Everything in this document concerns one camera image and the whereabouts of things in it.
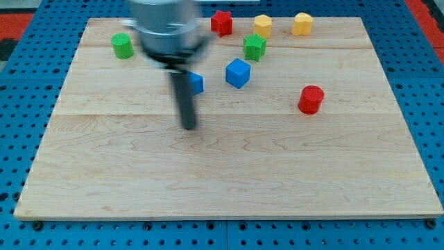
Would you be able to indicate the red star block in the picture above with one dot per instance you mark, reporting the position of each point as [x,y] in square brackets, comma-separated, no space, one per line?
[221,23]

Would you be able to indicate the yellow hexagon block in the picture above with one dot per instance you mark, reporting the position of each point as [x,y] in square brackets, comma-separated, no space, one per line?
[263,26]

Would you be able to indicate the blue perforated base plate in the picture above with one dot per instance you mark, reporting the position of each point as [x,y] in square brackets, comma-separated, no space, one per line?
[34,74]

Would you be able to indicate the red cylinder block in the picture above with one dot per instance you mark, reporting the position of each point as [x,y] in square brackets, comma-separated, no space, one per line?
[310,99]

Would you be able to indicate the green star block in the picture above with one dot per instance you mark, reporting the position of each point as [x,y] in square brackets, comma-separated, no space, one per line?
[254,47]

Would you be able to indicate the blue cube block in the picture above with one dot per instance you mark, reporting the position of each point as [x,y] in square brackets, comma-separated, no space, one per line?
[237,73]

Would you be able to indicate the wooden board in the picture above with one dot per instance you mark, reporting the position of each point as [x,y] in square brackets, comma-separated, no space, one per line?
[113,149]

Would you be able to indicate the blue block behind stick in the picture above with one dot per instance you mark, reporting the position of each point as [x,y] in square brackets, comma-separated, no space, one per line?
[197,83]

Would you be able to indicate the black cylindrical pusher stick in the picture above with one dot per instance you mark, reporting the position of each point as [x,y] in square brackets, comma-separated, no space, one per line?
[184,98]

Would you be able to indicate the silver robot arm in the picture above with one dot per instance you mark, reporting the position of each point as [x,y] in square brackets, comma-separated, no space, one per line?
[171,34]

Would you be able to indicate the green cylinder block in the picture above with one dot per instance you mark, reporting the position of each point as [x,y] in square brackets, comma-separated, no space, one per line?
[122,45]

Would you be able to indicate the yellow heart block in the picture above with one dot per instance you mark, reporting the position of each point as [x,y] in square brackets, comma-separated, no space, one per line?
[302,24]

